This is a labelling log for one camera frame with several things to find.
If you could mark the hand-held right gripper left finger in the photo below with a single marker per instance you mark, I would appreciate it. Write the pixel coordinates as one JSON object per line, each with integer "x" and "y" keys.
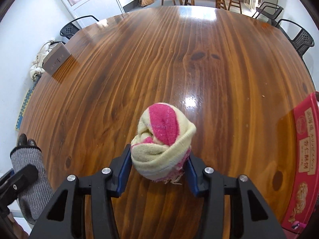
{"x": 123, "y": 176}

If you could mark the blue yellow foam floor mat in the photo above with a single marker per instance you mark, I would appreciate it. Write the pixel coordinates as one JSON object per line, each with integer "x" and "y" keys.
{"x": 23, "y": 109}

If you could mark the white cloth bundle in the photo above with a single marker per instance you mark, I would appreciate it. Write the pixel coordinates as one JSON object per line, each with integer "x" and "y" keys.
{"x": 41, "y": 52}

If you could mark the yellow pink sock ball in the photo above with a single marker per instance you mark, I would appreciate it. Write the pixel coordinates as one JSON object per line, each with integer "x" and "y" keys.
{"x": 162, "y": 154}

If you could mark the grey ribbed sock dark cuff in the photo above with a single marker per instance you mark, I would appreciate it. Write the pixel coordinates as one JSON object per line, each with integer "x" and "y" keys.
{"x": 30, "y": 159}

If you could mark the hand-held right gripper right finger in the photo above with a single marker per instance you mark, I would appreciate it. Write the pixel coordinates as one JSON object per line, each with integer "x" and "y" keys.
{"x": 193, "y": 181}

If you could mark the pink rectangular tin box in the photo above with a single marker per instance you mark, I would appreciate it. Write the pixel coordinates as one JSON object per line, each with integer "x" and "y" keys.
{"x": 304, "y": 154}

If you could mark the black metal chair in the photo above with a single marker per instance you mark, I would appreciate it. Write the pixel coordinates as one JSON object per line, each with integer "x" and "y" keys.
{"x": 74, "y": 28}
{"x": 268, "y": 11}
{"x": 297, "y": 37}

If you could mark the brown cardboard box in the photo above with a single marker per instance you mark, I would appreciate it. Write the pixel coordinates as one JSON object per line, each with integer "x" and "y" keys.
{"x": 56, "y": 58}

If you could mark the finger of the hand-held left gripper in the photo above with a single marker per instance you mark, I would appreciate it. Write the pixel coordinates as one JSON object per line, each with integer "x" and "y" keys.
{"x": 26, "y": 174}

